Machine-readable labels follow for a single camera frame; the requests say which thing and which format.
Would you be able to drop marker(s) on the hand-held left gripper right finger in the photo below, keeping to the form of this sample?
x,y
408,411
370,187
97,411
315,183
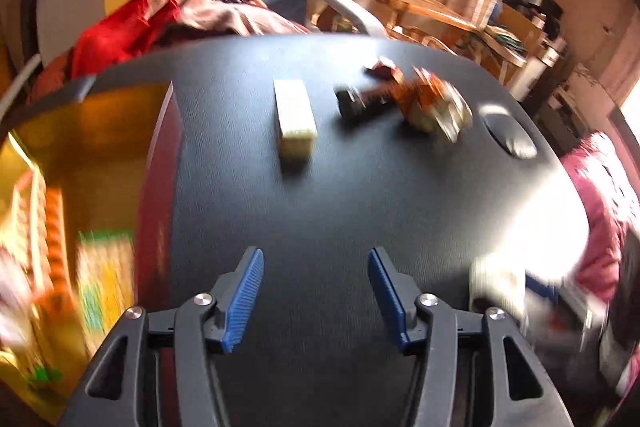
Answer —
x,y
387,299

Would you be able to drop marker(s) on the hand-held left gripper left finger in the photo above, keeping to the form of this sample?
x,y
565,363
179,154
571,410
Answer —
x,y
244,302

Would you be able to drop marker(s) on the orange wrapper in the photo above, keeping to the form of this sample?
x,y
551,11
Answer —
x,y
432,104

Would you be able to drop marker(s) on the cream rectangular box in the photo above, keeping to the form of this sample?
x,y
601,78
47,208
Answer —
x,y
295,114

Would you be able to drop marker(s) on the dark brown bottle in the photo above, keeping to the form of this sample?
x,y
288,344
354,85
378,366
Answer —
x,y
357,102

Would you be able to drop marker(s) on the red cardboard box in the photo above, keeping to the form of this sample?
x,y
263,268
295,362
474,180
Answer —
x,y
115,142

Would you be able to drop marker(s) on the small red-brown wrapper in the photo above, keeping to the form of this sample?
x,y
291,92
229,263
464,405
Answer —
x,y
382,68

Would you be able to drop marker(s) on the pink garment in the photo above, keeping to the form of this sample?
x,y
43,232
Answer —
x,y
600,207

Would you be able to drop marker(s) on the yellow-green packet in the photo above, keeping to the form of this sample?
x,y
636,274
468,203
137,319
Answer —
x,y
107,277

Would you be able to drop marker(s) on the orange packet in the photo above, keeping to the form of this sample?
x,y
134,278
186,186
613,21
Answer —
x,y
55,287

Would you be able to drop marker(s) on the brown patterned cloth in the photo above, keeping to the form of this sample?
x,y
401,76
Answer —
x,y
235,14

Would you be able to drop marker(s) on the red cloth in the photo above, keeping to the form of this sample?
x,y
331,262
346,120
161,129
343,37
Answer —
x,y
112,34

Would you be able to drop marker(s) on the white chair armrest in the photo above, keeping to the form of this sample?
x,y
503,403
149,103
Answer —
x,y
345,4

